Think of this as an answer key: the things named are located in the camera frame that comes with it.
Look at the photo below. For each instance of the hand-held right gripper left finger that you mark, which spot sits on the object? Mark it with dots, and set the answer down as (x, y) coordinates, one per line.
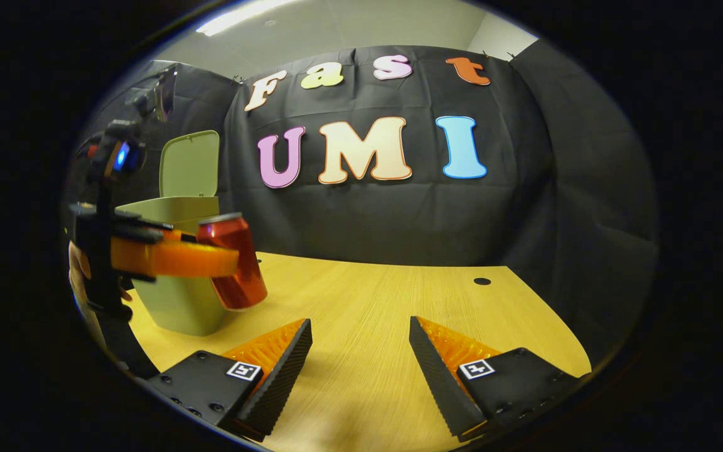
(280, 383)

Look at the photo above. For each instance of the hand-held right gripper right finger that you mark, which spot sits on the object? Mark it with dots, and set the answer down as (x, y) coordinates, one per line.
(440, 383)

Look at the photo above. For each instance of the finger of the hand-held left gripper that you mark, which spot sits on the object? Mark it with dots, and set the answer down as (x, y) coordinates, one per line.
(186, 260)
(179, 235)

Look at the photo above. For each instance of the red pop can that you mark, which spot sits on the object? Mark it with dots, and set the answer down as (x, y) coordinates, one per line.
(242, 289)

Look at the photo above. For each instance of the green desktop garbage bin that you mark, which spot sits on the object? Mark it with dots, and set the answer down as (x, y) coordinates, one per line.
(189, 163)

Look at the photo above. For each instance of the wooden desktop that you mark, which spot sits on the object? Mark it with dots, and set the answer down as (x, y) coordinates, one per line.
(361, 301)

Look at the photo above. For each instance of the black backdrop cloth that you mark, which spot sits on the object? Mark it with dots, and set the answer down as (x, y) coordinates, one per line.
(399, 220)

